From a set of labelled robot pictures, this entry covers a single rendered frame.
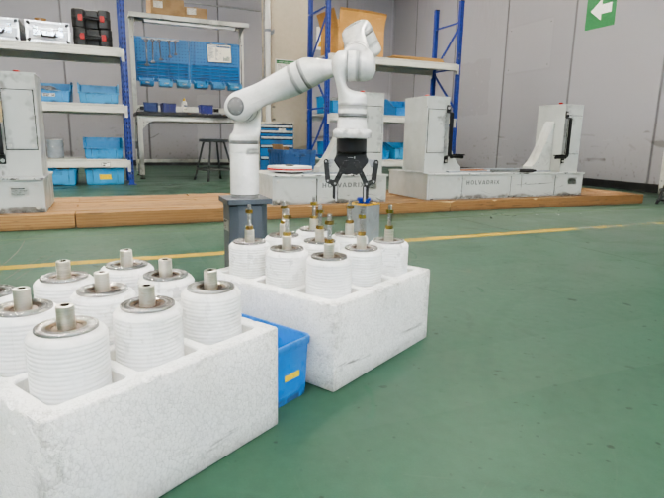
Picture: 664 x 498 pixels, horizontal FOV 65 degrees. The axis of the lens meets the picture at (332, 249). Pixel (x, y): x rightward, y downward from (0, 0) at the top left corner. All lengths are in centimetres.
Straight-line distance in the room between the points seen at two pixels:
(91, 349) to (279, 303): 48
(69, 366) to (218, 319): 23
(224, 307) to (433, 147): 315
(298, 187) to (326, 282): 233
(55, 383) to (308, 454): 39
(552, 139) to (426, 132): 129
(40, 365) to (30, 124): 256
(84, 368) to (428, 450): 54
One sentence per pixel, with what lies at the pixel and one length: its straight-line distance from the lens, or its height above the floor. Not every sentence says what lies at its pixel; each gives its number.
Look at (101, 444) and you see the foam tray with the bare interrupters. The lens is 74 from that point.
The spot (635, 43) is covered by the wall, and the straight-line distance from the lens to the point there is 688.
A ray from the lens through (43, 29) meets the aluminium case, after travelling 591.
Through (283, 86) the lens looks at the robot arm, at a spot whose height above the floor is 64.
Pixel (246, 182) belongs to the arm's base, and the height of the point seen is 35.
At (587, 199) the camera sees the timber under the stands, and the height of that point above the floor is 5.
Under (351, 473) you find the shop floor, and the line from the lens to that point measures 86.
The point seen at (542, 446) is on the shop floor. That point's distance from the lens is 99.
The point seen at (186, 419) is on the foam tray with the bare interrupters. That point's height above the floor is 10.
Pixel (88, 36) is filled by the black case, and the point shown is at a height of 141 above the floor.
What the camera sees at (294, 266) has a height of 22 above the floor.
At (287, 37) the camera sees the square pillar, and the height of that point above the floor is 185.
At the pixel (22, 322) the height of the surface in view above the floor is 25.
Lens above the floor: 49
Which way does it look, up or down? 12 degrees down
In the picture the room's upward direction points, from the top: 1 degrees clockwise
